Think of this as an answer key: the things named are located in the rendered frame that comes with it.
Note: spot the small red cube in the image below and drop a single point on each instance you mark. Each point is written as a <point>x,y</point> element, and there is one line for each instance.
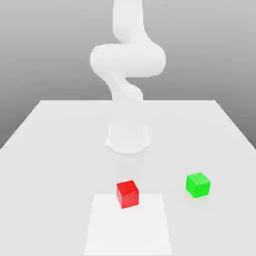
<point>128,194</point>

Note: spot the small green cube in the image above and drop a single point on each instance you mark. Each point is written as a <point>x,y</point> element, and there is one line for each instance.
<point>198,185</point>

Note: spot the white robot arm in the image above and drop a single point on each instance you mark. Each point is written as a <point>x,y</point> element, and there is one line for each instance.
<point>128,60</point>

